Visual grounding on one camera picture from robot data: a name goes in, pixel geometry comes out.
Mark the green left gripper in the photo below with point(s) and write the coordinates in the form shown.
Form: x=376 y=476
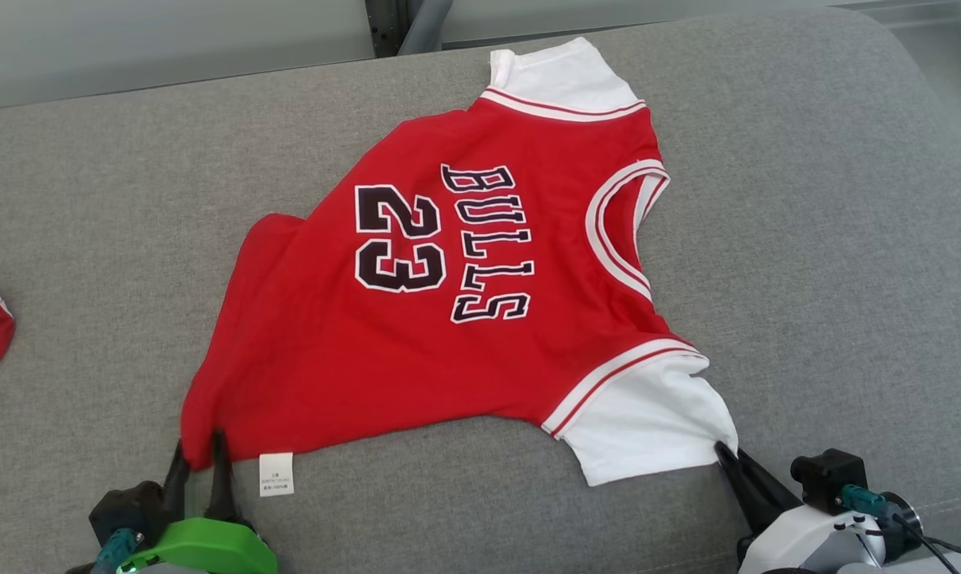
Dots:
x=201 y=546

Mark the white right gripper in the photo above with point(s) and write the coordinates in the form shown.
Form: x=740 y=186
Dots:
x=815 y=542

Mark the red Bulls 23 jersey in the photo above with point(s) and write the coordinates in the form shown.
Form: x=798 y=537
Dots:
x=464 y=279

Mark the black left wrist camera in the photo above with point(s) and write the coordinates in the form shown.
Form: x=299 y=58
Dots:
x=125 y=510

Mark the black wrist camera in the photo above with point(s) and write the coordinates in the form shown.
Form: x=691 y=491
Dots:
x=125 y=510
x=835 y=478

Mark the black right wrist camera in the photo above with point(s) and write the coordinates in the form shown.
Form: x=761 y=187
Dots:
x=835 y=478

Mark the dark metal post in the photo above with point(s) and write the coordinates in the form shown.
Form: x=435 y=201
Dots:
x=386 y=25

